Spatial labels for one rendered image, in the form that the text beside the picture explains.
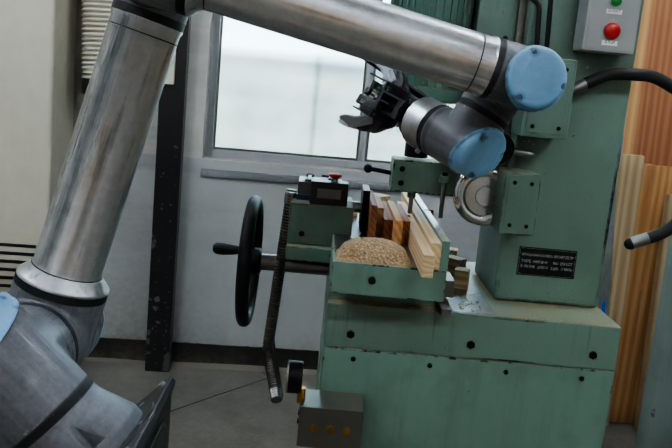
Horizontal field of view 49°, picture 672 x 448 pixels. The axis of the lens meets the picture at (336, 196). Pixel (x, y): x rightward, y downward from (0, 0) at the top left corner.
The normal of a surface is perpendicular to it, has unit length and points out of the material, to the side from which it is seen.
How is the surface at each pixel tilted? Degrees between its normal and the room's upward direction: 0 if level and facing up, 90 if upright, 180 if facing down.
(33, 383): 61
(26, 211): 90
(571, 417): 90
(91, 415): 34
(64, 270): 90
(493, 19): 90
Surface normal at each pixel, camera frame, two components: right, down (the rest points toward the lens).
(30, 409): 0.36, -0.14
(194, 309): 0.07, 0.17
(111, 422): 0.44, -0.73
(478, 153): 0.53, 0.50
